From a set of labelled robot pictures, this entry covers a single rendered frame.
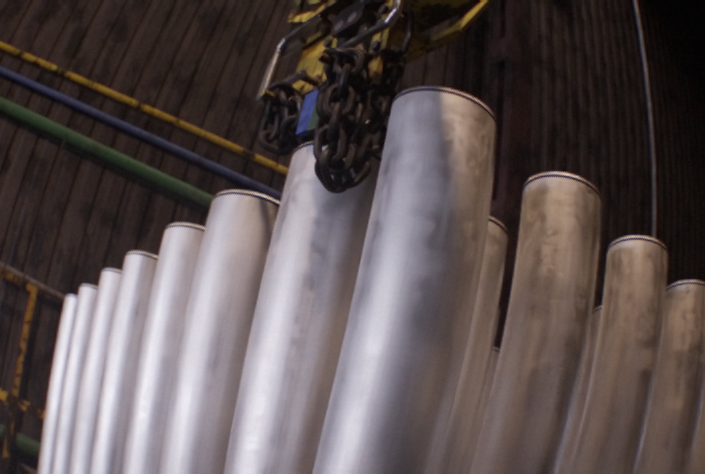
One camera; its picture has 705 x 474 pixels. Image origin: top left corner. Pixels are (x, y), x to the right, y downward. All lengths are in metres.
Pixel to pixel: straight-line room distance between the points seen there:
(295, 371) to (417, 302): 0.28
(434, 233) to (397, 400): 0.23
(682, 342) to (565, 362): 0.56
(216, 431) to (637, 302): 0.85
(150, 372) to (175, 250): 0.30
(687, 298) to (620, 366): 0.37
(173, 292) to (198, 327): 0.28
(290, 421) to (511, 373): 0.34
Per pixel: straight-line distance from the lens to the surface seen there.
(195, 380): 1.58
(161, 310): 1.88
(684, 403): 1.73
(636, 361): 1.51
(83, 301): 2.77
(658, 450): 1.71
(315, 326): 1.32
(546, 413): 1.26
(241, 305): 1.62
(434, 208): 1.14
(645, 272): 1.57
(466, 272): 1.14
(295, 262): 1.36
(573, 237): 1.35
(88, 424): 2.39
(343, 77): 1.34
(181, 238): 1.92
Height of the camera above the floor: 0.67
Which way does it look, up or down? 22 degrees up
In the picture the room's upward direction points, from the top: 12 degrees clockwise
